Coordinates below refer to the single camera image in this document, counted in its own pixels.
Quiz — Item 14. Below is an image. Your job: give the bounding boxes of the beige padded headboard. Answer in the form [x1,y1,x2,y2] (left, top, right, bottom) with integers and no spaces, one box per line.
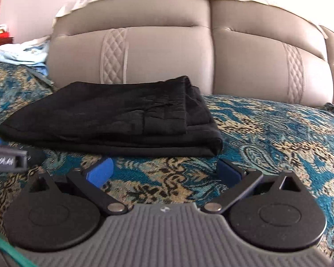
[46,0,334,114]

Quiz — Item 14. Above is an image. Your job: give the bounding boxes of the teal patterned bedspread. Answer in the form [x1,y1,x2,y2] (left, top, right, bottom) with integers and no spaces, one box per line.
[0,63,334,260]

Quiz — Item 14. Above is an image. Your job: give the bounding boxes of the black pants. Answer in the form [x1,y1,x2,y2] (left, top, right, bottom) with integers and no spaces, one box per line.
[0,75,224,157]

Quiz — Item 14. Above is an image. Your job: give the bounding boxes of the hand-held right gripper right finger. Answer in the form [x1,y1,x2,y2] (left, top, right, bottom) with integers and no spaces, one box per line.
[201,159,302,215]

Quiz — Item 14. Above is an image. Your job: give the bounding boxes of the green cable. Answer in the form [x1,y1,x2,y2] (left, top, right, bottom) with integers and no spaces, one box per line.
[0,235,37,267]

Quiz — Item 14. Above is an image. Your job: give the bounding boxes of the light blue cloth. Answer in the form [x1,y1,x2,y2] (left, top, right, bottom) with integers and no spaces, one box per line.
[0,36,51,76]

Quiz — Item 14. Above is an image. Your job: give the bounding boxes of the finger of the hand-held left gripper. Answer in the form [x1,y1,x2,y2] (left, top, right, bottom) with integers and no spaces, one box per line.
[24,146,47,166]

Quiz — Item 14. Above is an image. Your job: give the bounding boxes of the wooden nightstand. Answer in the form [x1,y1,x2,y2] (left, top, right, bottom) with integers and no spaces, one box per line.
[0,37,14,62]

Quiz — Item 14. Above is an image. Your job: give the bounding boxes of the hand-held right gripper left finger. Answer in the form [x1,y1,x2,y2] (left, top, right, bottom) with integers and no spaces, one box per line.
[28,157,128,216]

